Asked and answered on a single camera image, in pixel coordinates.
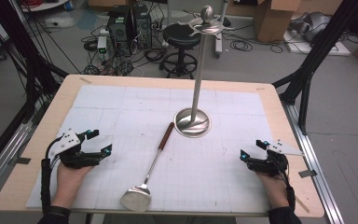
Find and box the aluminium rail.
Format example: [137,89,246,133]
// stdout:
[0,120,35,204]
[282,101,346,224]

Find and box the black metal frame stand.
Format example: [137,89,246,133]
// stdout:
[0,0,70,180]
[271,0,358,136]

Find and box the white floor board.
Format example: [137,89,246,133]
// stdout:
[282,30,352,58]

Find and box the black round stool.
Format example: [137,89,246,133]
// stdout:
[158,22,202,79]

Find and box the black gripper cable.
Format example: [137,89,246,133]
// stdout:
[39,135,63,216]
[279,160,296,210]

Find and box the grey machine on floor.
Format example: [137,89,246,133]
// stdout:
[288,11,333,44]

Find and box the white and green power supply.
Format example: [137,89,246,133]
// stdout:
[96,35,109,63]

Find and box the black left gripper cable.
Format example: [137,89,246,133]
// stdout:
[39,135,63,216]

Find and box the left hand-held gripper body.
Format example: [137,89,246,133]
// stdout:
[48,127,103,170]

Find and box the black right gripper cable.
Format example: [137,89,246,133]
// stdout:
[279,160,296,210]

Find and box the person's right hand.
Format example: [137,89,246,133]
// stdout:
[255,173,291,210]

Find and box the white grid mat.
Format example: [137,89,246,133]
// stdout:
[25,84,275,211]

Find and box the tall metal utensil stand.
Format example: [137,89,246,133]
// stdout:
[172,5,235,139]

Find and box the coiled black floor cable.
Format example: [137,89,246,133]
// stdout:
[229,39,254,53]

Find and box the metal spatula with brown handle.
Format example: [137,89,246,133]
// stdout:
[119,121,176,213]

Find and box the black tape strip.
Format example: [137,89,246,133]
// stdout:
[14,156,33,166]

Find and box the person's left hand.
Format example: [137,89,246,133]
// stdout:
[50,161,96,209]

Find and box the black computer tower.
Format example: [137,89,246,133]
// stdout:
[106,4,154,53]

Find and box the white pole stand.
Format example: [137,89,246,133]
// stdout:
[213,0,231,60]

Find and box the grey tape strip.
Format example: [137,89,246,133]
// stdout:
[297,169,319,179]

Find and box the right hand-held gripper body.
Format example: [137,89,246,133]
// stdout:
[248,138,305,178]

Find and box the large open cardboard box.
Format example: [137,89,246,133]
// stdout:
[253,0,303,44]

